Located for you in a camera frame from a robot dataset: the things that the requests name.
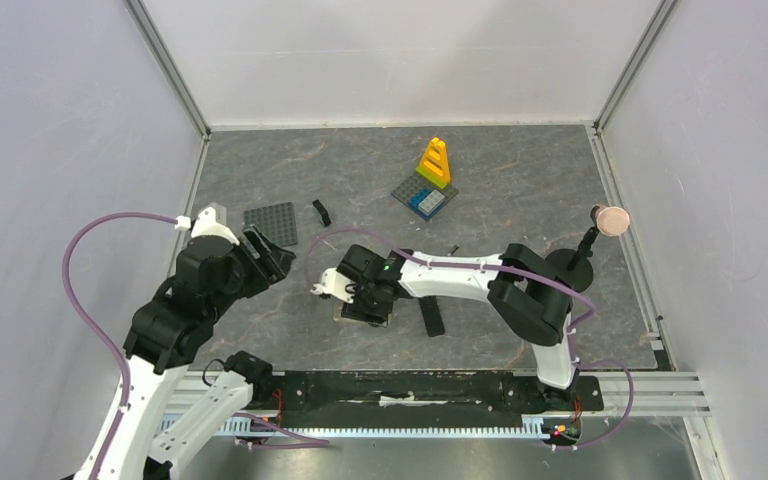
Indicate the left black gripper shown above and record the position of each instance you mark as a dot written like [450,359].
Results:
[272,265]

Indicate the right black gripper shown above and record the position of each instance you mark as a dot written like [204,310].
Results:
[365,304]

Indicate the black slim remote control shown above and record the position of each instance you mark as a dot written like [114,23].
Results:
[432,317]

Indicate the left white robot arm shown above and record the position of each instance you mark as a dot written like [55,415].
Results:
[214,270]

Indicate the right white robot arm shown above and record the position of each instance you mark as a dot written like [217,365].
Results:
[532,294]

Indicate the dark grey lego baseplate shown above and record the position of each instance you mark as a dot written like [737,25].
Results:
[275,222]

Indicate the small black plastic piece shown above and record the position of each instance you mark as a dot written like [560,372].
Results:
[322,212]

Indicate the grey blue lego plate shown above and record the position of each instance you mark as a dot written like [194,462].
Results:
[422,197]

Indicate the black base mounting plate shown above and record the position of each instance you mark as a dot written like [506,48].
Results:
[415,399]

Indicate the yellow green lego tower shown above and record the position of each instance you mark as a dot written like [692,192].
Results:
[434,164]

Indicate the black microphone stand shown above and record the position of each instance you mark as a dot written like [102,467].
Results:
[573,267]

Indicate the beige foam microphone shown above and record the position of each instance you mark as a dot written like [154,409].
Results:
[611,221]

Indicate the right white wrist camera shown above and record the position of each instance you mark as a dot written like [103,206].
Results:
[333,284]

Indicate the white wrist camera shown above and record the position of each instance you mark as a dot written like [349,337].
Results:
[333,284]
[211,221]

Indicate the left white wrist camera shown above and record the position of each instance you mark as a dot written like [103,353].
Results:
[211,221]

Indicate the white slotted cable duct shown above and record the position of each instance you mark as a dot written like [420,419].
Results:
[531,428]

